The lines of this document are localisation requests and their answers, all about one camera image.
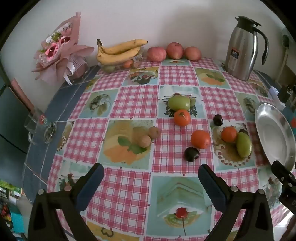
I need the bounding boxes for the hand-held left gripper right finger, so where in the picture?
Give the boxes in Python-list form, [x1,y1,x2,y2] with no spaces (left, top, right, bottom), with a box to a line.
[198,164,274,241]

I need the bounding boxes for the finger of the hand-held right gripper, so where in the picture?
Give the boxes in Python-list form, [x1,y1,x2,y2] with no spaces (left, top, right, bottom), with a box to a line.
[271,161,296,186]

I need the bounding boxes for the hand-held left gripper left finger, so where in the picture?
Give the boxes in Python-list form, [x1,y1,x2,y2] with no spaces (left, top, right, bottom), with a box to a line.
[28,163,104,241]

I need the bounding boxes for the large steel bowl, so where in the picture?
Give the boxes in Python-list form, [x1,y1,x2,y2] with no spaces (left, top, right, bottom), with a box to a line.
[255,102,296,172]

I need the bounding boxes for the green mango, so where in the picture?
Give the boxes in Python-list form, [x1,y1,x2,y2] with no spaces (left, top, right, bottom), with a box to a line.
[168,95,191,111]
[236,132,252,158]

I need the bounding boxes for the brown round fruit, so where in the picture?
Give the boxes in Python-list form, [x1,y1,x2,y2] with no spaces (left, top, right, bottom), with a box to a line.
[148,126,161,140]
[138,135,152,148]

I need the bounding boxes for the black charger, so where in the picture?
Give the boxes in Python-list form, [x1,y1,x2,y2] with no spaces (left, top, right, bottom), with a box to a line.
[279,86,290,103]

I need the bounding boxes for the white power strip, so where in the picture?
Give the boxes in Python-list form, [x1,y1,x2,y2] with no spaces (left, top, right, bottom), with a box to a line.
[269,86,286,109]

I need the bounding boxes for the clear glass mug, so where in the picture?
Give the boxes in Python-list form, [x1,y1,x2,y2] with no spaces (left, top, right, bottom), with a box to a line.
[24,108,58,145]

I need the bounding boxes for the pink checked tablecloth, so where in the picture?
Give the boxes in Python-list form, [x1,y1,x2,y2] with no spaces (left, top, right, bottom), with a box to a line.
[46,57,296,241]

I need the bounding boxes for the glass fruit bowl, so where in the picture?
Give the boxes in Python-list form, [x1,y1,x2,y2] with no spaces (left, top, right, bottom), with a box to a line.
[99,52,144,73]

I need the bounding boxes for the steel thermos jug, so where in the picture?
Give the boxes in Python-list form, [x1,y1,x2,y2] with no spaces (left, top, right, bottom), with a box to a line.
[224,16,269,81]

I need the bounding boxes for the yellow banana bunch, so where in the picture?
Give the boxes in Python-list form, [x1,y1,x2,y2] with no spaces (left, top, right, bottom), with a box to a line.
[96,39,148,65]

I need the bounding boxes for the red apple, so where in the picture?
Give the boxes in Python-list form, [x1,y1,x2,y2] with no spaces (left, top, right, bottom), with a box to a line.
[184,46,202,61]
[147,46,167,62]
[166,42,185,59]

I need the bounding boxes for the pink flower bouquet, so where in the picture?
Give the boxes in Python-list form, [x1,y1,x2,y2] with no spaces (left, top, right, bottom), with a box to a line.
[31,13,95,84]

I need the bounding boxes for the black wall plug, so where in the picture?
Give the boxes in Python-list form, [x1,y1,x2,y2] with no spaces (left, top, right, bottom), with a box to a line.
[282,28,291,49]

